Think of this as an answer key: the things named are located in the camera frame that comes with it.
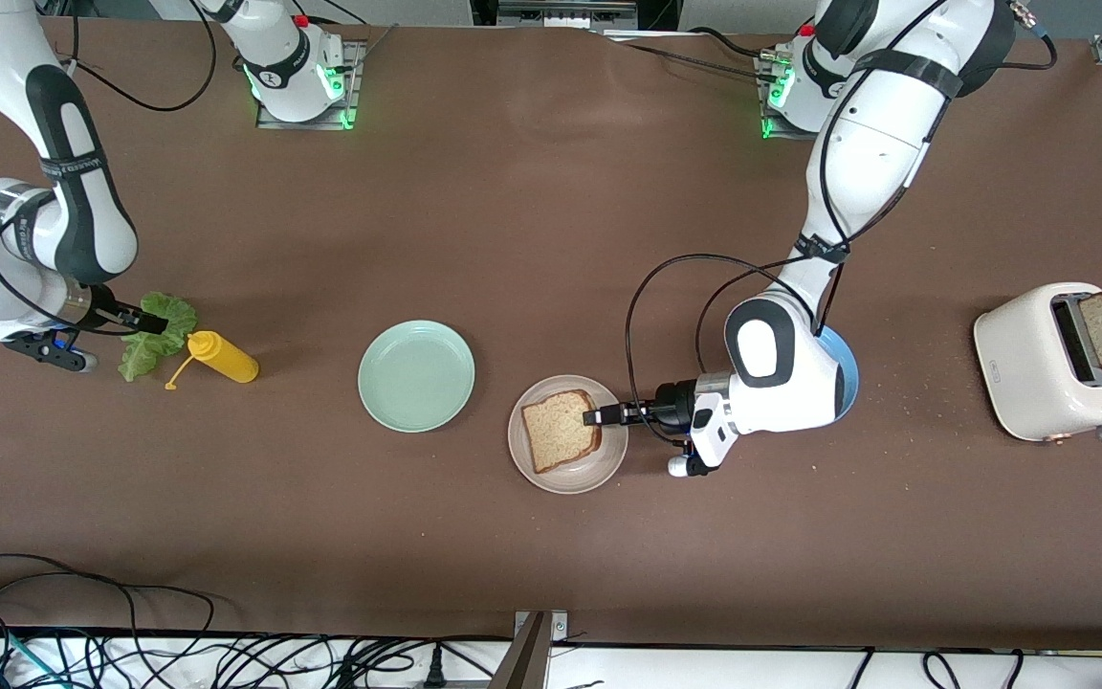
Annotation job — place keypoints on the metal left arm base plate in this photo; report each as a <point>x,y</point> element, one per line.
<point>781,132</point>

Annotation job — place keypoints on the black power plug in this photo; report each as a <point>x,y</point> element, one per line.
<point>434,670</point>

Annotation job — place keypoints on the white toaster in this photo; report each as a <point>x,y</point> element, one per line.
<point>1020,364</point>

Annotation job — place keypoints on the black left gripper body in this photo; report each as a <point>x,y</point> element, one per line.
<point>672,406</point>

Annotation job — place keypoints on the grey and black equipment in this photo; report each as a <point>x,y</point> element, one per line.
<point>561,11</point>

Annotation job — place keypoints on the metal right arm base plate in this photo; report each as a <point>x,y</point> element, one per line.
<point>357,96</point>

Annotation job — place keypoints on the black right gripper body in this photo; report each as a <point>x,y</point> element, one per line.
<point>109,311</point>

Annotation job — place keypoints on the blue plate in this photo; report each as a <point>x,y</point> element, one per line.
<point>848,383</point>

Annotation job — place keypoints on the light green plate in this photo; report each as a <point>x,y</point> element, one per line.
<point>417,376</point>

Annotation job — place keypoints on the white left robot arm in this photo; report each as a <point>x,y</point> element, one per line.
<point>876,144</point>

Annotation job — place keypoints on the grey metal bracket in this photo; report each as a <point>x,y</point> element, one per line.
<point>530,660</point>

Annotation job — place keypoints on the beige plate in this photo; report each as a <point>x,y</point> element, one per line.
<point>561,481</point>

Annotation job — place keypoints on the green lettuce leaf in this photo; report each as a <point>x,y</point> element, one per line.
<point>183,316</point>

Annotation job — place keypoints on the yellow mustard squeeze bottle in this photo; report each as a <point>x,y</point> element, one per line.
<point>226,359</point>

